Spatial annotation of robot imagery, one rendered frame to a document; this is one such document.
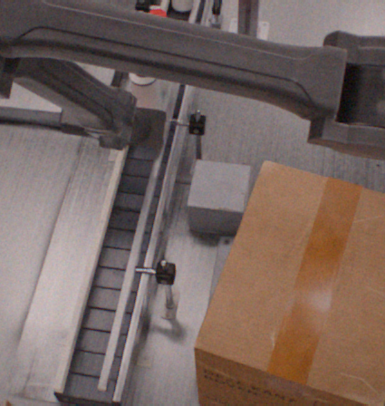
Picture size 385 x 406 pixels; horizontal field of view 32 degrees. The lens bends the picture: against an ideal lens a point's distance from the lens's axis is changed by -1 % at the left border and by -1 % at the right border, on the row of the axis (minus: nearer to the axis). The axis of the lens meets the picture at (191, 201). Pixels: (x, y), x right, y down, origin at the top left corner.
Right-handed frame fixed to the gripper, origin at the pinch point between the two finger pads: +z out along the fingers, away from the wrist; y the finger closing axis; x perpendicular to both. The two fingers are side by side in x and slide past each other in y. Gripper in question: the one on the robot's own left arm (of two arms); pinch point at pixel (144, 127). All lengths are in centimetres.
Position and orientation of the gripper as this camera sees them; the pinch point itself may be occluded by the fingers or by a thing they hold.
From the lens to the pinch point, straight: 125.9
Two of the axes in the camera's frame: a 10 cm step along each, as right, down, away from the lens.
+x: -1.2, 9.9, 1.1
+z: 1.2, -0.9, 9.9
